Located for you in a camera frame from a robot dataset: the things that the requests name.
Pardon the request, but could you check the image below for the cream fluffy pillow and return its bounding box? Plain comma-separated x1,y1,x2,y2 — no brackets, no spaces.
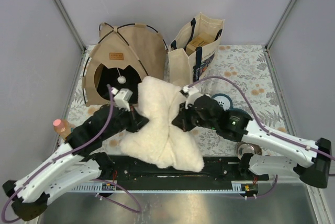
119,76,204,172

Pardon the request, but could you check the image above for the cream canvas tote bag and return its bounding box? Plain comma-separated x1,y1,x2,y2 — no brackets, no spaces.
168,13,225,86

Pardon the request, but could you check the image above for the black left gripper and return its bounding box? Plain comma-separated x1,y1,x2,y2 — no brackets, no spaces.
102,103,150,140

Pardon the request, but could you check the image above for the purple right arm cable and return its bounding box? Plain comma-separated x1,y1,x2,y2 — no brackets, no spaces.
182,76,335,201

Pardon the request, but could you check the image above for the steel pet bowl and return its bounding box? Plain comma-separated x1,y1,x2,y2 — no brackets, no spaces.
236,142,262,160

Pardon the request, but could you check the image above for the floral patterned mat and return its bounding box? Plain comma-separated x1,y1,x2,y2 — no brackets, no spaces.
65,45,287,156

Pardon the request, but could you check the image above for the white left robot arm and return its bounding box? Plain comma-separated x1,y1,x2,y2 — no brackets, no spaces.
3,105,149,221

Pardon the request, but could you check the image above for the pink cap juice bottle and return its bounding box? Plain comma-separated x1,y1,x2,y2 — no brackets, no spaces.
53,119,75,142

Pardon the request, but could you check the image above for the teal double pet bowl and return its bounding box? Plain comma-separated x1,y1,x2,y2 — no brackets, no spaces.
211,93,248,115

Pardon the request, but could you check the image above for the white pompom toy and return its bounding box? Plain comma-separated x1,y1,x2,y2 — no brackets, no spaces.
117,76,126,84

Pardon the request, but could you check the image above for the white slotted cable duct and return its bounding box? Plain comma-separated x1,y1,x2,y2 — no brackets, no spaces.
71,177,244,194

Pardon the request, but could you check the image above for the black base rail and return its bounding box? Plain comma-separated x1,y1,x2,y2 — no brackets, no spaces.
100,155,255,184

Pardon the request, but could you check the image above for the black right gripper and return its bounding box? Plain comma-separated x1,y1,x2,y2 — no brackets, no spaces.
172,100,217,132

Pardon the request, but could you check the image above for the beige fabric pet tent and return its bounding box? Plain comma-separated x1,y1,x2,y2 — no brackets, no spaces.
81,22,168,107

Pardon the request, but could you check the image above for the brown cardboard box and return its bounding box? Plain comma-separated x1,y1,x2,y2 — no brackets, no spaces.
185,32,215,55

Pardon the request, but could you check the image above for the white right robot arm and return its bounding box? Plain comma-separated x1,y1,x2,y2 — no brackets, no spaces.
172,95,331,188

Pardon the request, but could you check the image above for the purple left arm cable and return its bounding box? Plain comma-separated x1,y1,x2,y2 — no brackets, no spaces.
0,84,143,222

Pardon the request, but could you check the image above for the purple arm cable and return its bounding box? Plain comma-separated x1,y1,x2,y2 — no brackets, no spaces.
0,84,143,222
182,76,335,201

